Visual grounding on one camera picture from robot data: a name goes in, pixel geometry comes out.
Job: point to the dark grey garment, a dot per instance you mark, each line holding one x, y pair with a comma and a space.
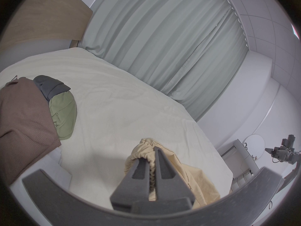
49, 86

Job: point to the green garment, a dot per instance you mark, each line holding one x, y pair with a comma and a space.
63, 112

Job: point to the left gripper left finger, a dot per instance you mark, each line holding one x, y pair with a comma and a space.
131, 187

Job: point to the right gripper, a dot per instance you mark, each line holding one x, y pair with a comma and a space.
284, 153

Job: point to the round white disc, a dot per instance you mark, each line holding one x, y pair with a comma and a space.
255, 142

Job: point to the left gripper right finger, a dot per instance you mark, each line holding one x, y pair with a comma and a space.
169, 187

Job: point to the beige shorts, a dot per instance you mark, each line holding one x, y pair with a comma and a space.
188, 180

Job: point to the white desk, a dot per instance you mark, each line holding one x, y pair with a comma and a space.
242, 154

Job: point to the bed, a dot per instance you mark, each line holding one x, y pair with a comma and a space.
117, 90

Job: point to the grey-green curtain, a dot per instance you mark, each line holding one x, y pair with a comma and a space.
211, 74
145, 32

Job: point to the white drawer unit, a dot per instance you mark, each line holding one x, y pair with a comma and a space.
242, 180

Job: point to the brown garment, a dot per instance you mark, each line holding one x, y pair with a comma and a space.
23, 126

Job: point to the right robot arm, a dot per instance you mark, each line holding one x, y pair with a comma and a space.
288, 140

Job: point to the white garment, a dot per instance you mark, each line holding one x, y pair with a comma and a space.
58, 171

